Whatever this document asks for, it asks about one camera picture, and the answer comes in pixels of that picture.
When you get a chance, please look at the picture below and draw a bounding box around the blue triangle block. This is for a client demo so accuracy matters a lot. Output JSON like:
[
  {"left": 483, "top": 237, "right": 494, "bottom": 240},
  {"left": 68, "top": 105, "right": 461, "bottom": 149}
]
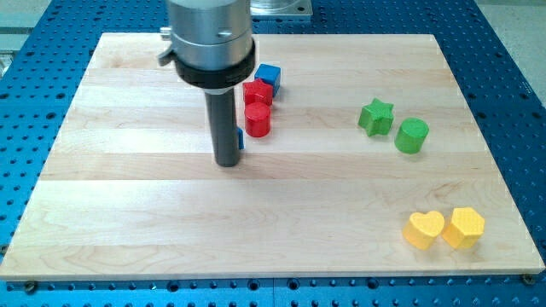
[{"left": 237, "top": 127, "right": 245, "bottom": 150}]

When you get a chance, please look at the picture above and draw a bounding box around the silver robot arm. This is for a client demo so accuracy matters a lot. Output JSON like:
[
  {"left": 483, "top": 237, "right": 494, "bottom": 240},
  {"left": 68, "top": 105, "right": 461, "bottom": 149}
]
[{"left": 158, "top": 0, "right": 255, "bottom": 95}]

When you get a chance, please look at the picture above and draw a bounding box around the red cylinder block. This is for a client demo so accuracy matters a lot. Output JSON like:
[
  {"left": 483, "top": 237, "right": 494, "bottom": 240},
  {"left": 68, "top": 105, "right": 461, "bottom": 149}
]
[{"left": 244, "top": 102, "right": 271, "bottom": 137}]

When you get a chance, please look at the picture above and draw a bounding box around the red star block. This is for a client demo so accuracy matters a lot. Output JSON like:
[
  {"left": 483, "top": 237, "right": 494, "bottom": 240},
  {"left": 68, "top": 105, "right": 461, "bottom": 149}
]
[{"left": 242, "top": 78, "right": 273, "bottom": 107}]

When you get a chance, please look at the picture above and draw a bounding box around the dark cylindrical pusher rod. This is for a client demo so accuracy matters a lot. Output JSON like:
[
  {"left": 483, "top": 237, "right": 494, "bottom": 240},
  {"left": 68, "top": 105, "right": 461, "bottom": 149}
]
[{"left": 205, "top": 87, "right": 240, "bottom": 167}]

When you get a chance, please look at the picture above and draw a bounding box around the blue cube block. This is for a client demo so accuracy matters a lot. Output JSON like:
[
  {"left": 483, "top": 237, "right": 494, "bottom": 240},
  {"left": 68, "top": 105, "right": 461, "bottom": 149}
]
[{"left": 254, "top": 64, "right": 282, "bottom": 96}]

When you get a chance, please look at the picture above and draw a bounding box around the wooden board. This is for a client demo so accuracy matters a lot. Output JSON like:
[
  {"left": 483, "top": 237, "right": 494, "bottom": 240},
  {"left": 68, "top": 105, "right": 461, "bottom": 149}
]
[{"left": 1, "top": 33, "right": 544, "bottom": 281}]

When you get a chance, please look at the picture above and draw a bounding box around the green star block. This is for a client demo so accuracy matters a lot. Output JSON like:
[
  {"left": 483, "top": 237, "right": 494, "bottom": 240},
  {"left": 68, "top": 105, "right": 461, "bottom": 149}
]
[{"left": 357, "top": 98, "right": 394, "bottom": 136}]

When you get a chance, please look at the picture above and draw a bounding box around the green cylinder block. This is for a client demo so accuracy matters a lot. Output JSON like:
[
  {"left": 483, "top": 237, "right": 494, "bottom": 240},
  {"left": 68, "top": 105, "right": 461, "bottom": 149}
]
[{"left": 394, "top": 118, "right": 429, "bottom": 154}]

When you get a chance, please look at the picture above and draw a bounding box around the yellow heart block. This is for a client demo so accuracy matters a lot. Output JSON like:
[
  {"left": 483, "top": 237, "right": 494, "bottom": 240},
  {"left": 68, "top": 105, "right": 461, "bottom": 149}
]
[{"left": 402, "top": 211, "right": 444, "bottom": 250}]

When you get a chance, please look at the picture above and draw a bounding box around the yellow hexagon block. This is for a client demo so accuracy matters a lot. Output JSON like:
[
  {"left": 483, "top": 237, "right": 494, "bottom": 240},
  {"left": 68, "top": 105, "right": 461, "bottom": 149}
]
[{"left": 441, "top": 207, "right": 485, "bottom": 249}]

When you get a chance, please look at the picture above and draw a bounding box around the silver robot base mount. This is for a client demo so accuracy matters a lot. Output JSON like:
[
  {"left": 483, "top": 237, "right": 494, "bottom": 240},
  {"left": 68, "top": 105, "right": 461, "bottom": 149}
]
[{"left": 251, "top": 0, "right": 313, "bottom": 19}]

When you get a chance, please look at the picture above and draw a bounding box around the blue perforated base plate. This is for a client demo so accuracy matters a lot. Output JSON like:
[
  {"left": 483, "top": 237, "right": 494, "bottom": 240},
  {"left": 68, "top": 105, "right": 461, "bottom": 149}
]
[{"left": 1, "top": 0, "right": 545, "bottom": 306}]

